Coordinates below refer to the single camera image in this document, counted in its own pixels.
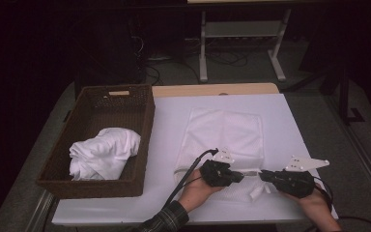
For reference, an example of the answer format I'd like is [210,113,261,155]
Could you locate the white metal desk frame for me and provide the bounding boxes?
[186,0,293,83]

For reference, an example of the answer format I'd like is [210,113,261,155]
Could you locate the white mesh laundry bag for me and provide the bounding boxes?
[173,107,271,203]

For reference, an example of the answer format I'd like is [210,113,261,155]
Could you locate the black floor cables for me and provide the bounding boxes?
[143,47,249,86]

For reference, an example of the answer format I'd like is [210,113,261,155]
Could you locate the white foam board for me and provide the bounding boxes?
[51,93,339,226]

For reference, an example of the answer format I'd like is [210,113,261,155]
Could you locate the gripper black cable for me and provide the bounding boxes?
[313,183,371,232]
[162,148,219,211]

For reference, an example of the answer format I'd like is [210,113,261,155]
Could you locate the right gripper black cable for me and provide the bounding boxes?
[313,183,371,232]

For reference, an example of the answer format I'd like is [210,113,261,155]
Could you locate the black metal stand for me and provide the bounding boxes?
[283,64,366,125]

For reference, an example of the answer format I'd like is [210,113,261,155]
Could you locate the white shirt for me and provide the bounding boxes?
[69,127,142,182]

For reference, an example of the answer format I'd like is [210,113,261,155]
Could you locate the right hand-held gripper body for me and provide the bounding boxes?
[271,155,330,199]

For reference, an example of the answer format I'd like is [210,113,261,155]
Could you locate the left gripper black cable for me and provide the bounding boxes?
[162,148,219,211]

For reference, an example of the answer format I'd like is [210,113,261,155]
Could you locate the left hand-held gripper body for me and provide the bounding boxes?
[200,147,236,188]

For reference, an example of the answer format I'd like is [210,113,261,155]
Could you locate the person's left hand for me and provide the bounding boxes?
[177,169,223,214]

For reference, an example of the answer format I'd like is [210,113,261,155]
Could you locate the brown wicker basket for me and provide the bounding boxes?
[36,83,157,199]

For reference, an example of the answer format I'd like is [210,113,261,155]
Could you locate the aluminium rail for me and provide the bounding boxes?
[25,189,58,232]
[323,96,371,207]

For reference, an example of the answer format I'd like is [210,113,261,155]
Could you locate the person's right hand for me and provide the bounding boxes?
[279,188,336,225]

